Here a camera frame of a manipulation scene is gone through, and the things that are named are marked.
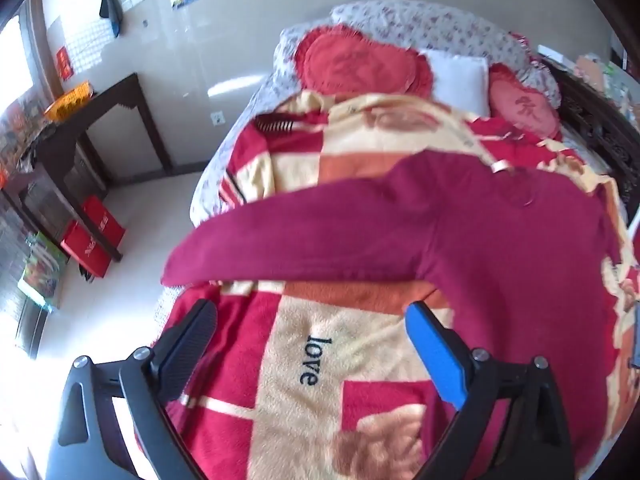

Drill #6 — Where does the maroon sweater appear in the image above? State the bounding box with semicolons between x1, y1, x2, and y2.
161;150;623;480

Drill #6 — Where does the orange plastic basket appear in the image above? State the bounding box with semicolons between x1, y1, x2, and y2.
44;80;96;122

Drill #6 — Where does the small red ruffled pillow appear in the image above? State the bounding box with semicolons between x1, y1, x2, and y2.
487;62;563;141

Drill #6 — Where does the dark wooden table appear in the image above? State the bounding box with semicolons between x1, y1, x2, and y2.
0;72;173;263

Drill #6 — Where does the pile of papers and boxes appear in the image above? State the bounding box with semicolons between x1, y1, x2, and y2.
575;52;640;126

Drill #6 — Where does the floral quilt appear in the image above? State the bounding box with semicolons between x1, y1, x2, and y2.
190;0;563;226

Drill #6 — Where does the green printed box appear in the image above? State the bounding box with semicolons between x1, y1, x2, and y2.
17;232;68;308

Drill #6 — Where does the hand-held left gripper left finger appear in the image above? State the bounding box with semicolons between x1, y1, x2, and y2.
44;298;219;480

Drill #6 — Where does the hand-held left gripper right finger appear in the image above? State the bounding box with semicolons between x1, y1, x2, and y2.
405;301;576;480

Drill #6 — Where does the large red ruffled pillow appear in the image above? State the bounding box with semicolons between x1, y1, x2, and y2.
295;22;436;98

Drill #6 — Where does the dark hanging cloth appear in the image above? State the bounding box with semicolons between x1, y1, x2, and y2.
98;0;123;38

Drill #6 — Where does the white pillow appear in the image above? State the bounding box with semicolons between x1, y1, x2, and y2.
419;50;491;117

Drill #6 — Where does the red wall sign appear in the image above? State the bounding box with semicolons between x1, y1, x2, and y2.
55;46;73;81

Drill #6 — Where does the dark carved wooden headboard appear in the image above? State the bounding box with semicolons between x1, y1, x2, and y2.
537;52;640;221

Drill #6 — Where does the red and cream printed blanket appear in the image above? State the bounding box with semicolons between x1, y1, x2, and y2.
165;91;640;480

